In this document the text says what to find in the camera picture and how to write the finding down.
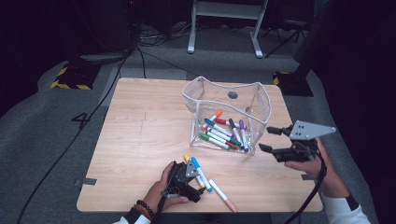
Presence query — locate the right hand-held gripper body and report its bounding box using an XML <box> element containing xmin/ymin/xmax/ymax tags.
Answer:
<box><xmin>274</xmin><ymin>119</ymin><xmax>338</xmax><ymax>163</ymax></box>

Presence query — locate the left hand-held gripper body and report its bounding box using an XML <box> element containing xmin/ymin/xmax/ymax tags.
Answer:
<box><xmin>161</xmin><ymin>160</ymin><xmax>201</xmax><ymax>203</ymax></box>

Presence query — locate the yellow marker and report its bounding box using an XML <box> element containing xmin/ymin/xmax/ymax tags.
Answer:
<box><xmin>183</xmin><ymin>153</ymin><xmax>206</xmax><ymax>189</ymax></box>

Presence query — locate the peach marker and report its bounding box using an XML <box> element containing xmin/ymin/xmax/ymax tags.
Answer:
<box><xmin>208</xmin><ymin>178</ymin><xmax>238</xmax><ymax>214</ymax></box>

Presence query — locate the purple marker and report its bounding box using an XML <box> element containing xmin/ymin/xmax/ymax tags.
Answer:
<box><xmin>237</xmin><ymin>119</ymin><xmax>250</xmax><ymax>153</ymax></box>

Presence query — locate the dark green marker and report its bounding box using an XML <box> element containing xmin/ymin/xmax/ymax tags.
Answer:
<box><xmin>205</xmin><ymin>128</ymin><xmax>244</xmax><ymax>147</ymax></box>

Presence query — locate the brown marker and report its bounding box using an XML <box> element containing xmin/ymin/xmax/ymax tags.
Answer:
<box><xmin>218</xmin><ymin>139</ymin><xmax>238</xmax><ymax>150</ymax></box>

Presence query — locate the black marker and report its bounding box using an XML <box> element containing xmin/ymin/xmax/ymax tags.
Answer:
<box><xmin>228</xmin><ymin>118</ymin><xmax>243</xmax><ymax>147</ymax></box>

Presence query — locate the red marker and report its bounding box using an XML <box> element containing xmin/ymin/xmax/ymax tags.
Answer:
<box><xmin>214</xmin><ymin>117</ymin><xmax>247</xmax><ymax>129</ymax></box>

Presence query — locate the clear plastic pouch white trim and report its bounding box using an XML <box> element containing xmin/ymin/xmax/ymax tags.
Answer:
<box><xmin>181</xmin><ymin>76</ymin><xmax>274</xmax><ymax>156</ymax></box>

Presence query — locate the orange marker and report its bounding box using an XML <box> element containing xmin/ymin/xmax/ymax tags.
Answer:
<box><xmin>200</xmin><ymin>109</ymin><xmax>224</xmax><ymax>131</ymax></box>

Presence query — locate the dark blue marker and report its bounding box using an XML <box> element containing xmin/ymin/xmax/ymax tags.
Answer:
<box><xmin>204</xmin><ymin>118</ymin><xmax>233</xmax><ymax>138</ymax></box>

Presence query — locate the person's left hand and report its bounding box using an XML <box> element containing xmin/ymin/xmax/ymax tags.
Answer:
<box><xmin>142</xmin><ymin>161</ymin><xmax>191</xmax><ymax>216</ymax></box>

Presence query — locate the person's right hand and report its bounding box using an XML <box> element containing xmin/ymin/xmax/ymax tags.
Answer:
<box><xmin>284</xmin><ymin>138</ymin><xmax>336</xmax><ymax>189</ymax></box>

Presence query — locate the black yellow-striped stand base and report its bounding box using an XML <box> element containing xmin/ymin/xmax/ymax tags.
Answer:
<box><xmin>50</xmin><ymin>62</ymin><xmax>102</xmax><ymax>91</ymax></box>
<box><xmin>273</xmin><ymin>70</ymin><xmax>315</xmax><ymax>97</ymax></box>

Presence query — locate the black tripod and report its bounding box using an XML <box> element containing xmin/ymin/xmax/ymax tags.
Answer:
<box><xmin>264</xmin><ymin>19</ymin><xmax>312</xmax><ymax>59</ymax></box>

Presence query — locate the white metal stand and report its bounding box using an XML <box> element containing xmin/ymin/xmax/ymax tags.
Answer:
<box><xmin>187</xmin><ymin>0</ymin><xmax>269</xmax><ymax>59</ymax></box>

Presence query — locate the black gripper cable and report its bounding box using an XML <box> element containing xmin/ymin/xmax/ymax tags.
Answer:
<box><xmin>153</xmin><ymin>194</ymin><xmax>168</xmax><ymax>224</ymax></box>
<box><xmin>283</xmin><ymin>146</ymin><xmax>328</xmax><ymax>224</ymax></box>

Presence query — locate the black beaded bracelet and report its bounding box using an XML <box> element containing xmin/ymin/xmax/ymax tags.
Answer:
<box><xmin>135</xmin><ymin>199</ymin><xmax>155</xmax><ymax>219</ymax></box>

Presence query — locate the brown beaded bracelet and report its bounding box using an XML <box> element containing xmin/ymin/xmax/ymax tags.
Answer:
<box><xmin>133</xmin><ymin>203</ymin><xmax>152</xmax><ymax>221</ymax></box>

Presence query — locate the black floor cable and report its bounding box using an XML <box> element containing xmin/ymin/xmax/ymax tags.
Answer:
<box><xmin>139</xmin><ymin>49</ymin><xmax>201</xmax><ymax>77</ymax></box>
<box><xmin>15</xmin><ymin>50</ymin><xmax>134</xmax><ymax>224</ymax></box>
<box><xmin>135</xmin><ymin>43</ymin><xmax>148</xmax><ymax>79</ymax></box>

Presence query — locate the bundle of cables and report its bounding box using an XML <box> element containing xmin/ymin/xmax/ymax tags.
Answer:
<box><xmin>136</xmin><ymin>21</ymin><xmax>194</xmax><ymax>48</ymax></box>

